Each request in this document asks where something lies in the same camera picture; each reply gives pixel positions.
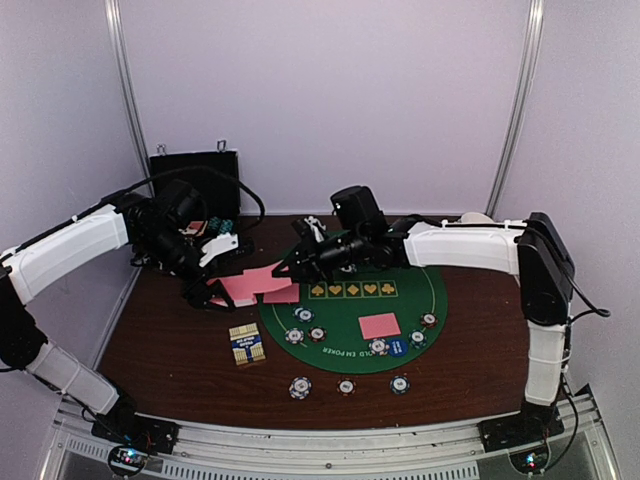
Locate brown chip stack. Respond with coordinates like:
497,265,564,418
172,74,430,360
337,378,356,396

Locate blue white chip stack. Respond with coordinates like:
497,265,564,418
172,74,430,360
289,376,312,400

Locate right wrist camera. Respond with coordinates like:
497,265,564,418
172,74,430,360
330,185,387,237

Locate green blue chip stack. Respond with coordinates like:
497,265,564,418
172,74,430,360
389,375,410,395

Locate white bowl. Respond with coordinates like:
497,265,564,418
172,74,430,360
458,212,495,224

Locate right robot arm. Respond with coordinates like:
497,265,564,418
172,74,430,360
290,212,581,442

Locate round green poker mat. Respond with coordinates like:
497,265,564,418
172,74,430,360
259,267,448,375

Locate blue white chips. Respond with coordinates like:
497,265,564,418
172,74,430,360
368,338,390,356
285,328,305,345

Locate pink playing card deck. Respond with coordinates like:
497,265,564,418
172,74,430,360
219,276,257,307

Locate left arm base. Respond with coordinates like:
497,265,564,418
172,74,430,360
91,416,180,455

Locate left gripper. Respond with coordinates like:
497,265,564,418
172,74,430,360
137,225,235,312

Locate teal chip row in case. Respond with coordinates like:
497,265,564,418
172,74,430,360
212,218,236,235

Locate blue round button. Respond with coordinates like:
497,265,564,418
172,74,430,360
388,338,409,358

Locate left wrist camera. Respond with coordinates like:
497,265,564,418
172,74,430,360
156,179,208,229

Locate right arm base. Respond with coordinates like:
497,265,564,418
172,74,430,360
478,414,565,453

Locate single dealt pink card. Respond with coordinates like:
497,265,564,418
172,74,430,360
263,284,300,304

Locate clear card box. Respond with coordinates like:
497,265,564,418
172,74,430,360
229,323,266,366

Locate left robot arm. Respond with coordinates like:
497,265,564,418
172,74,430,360
1,179,248,444

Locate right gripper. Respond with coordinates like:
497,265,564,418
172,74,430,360
274,227,368,286

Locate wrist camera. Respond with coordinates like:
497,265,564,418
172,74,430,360
156,179,208,229
330,185,387,237

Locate red card deck in case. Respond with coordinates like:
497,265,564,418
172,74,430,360
181,221,207,237

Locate black poker case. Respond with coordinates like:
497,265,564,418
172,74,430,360
149,150,240,221

